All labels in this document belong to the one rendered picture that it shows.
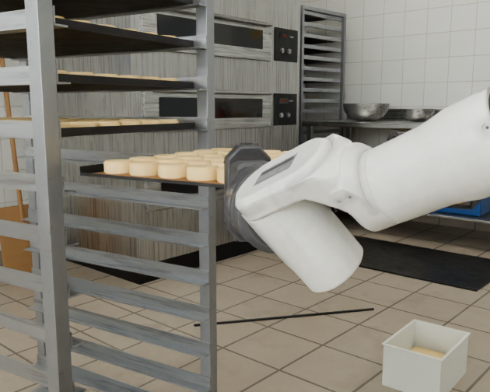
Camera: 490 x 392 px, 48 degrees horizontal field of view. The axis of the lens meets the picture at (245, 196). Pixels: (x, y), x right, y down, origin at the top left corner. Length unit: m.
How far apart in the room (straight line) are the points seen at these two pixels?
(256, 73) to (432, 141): 3.34
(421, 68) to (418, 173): 4.62
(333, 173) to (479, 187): 0.11
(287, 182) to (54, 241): 0.58
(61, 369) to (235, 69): 2.78
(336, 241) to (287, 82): 3.51
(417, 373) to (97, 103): 2.20
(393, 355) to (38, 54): 1.61
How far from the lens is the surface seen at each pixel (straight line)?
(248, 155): 0.68
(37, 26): 0.94
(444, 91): 4.94
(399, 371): 2.13
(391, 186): 0.43
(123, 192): 1.45
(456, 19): 4.96
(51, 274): 0.97
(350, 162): 0.45
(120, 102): 3.11
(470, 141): 0.40
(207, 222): 1.30
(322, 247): 0.50
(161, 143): 3.15
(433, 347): 2.37
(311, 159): 0.45
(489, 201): 4.40
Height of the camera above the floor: 1.00
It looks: 9 degrees down
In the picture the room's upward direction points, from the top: straight up
